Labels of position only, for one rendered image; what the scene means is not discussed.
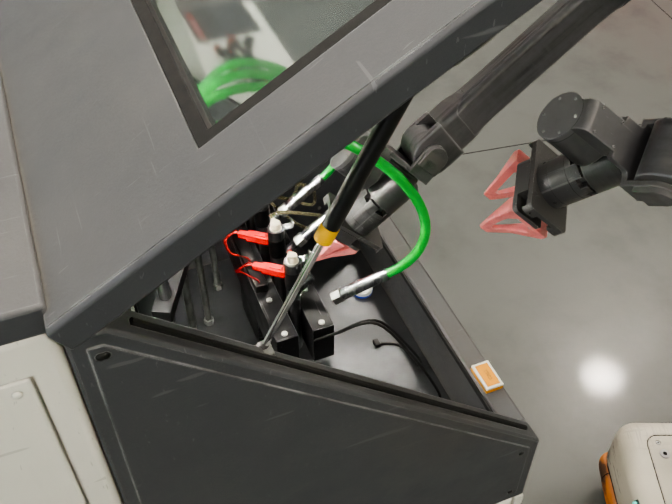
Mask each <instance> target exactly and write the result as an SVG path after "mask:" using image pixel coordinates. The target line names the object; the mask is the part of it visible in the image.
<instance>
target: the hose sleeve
mask: <svg viewBox="0 0 672 504"><path fill-rule="evenodd" d="M386 269H387V268H383V269H381V270H378V271H377V272H374V273H372V274H370V275H368V276H366V277H364V278H362V279H360V280H357V281H355V282H352V283H351V284H348V285H346V286H344V287H342V288H340V295H341V297H342V298H343V299H348V298H350V297H353V296H354V295H357V294H359V293H361V292H363V291H365V290H367V289H370V288H372V287H374V286H376V285H379V284H381V283H384V282H385V281H387V280H390V279H391V278H390V277H388V275H387V273H386Z"/></svg>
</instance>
